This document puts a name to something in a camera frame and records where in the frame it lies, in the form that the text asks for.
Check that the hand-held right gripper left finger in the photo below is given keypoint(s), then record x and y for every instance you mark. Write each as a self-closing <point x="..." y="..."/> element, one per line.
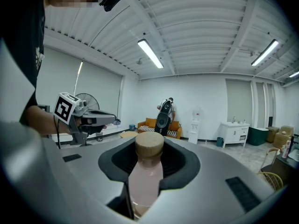
<point x="70" y="183"/>

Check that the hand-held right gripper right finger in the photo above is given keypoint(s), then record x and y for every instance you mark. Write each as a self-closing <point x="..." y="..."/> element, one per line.
<point x="210" y="188"/>

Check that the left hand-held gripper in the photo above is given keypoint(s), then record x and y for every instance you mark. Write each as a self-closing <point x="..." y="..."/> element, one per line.
<point x="64" y="107"/>

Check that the small round wooden ball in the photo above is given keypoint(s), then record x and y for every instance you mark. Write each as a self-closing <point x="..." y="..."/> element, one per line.
<point x="146" y="176"/>

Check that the person's left forearm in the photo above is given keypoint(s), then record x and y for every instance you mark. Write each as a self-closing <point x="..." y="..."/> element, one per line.
<point x="44" y="122"/>

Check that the person's left hand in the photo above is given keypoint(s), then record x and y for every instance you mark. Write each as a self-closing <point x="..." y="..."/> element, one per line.
<point x="93" y="128"/>

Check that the purple bag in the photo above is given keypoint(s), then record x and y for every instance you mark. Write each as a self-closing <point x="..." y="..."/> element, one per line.
<point x="116" y="122"/>

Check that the black standing fan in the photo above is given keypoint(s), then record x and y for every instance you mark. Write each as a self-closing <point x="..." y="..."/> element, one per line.
<point x="90" y="101"/>

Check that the black mesh waste basket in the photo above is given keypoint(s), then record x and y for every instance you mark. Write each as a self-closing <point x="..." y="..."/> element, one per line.
<point x="99" y="136"/>

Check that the teal storage box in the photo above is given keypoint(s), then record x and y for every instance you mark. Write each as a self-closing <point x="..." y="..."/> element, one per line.
<point x="132" y="127"/>

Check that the oval wooden low table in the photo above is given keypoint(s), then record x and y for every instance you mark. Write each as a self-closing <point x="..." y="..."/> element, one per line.
<point x="128" y="134"/>

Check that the striped seat cushion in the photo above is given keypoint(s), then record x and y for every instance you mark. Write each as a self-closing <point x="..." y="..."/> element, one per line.
<point x="144" y="128"/>

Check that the teal waste bin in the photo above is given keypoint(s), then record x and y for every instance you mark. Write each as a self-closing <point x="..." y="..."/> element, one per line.
<point x="220" y="142"/>

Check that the white water dispenser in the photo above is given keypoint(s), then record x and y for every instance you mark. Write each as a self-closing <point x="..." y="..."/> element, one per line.
<point x="195" y="129"/>

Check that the white vanity cabinet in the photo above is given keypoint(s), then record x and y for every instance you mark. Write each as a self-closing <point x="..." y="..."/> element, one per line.
<point x="234" y="132"/>

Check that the orange sofa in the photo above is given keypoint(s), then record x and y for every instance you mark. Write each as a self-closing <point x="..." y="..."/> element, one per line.
<point x="176" y="130"/>

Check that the dark green bathtub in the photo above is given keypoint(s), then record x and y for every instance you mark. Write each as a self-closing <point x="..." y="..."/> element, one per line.
<point x="258" y="136"/>

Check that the curved back metal chair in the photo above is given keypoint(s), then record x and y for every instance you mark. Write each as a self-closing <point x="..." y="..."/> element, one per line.
<point x="273" y="149"/>

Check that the long ceiling light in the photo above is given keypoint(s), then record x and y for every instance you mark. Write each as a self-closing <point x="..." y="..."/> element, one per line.
<point x="294" y="74"/>
<point x="265" y="52"/>
<point x="150" y="53"/>

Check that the dark wooden washstand with sink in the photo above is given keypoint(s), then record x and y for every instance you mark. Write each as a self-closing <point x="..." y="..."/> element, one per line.
<point x="288" y="169"/>

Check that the small cardboard box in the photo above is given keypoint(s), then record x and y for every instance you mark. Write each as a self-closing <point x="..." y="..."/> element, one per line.
<point x="272" y="134"/>

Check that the pink pump bottle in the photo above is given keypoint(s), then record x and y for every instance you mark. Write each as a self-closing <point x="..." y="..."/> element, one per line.
<point x="286" y="149"/>

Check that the large cardboard box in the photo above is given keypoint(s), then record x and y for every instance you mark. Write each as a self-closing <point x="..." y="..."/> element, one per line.
<point x="282" y="137"/>

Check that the person's black shirt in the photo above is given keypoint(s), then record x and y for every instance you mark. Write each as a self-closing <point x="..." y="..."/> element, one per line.
<point x="21" y="55"/>

